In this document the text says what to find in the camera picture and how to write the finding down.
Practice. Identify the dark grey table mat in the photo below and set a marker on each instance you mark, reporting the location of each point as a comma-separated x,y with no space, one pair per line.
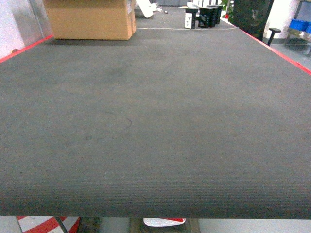
204,123

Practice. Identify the black white box front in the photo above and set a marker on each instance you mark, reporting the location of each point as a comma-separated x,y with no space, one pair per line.
190,18

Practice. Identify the black box rear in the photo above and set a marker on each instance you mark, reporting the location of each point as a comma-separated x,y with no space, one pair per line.
216,14

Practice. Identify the large cardboard box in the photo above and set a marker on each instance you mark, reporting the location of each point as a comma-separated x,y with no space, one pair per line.
91,19

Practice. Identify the black office chair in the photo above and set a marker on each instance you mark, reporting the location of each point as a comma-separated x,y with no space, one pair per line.
251,16

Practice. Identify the red white striped barrier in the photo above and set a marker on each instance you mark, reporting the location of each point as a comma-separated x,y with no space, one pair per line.
47,224

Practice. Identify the blue bin background right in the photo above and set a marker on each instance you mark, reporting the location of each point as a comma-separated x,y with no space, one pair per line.
300,25

